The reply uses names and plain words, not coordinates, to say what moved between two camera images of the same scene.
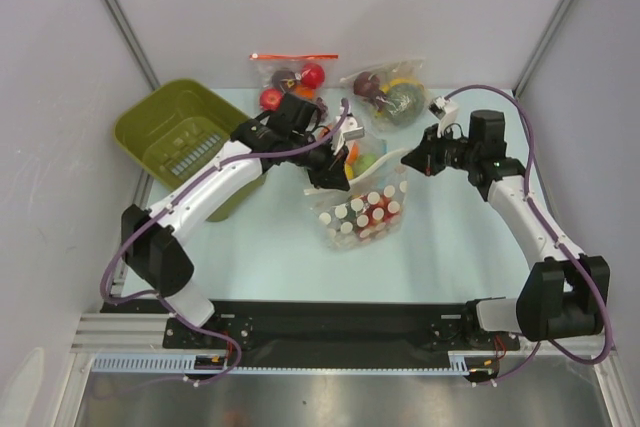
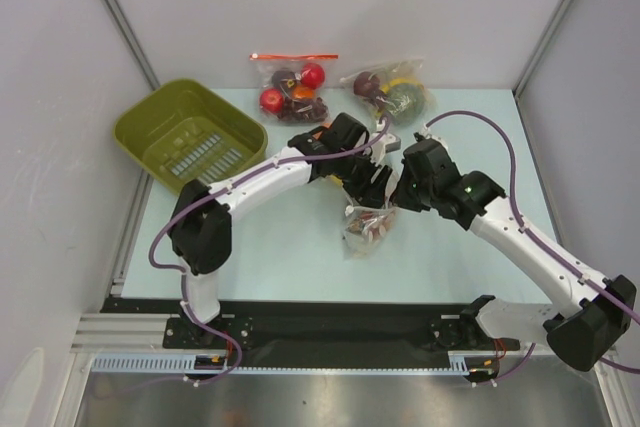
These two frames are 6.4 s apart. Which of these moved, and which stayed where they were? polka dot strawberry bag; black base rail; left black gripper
Moved: left black gripper; polka dot strawberry bag
Stayed: black base rail
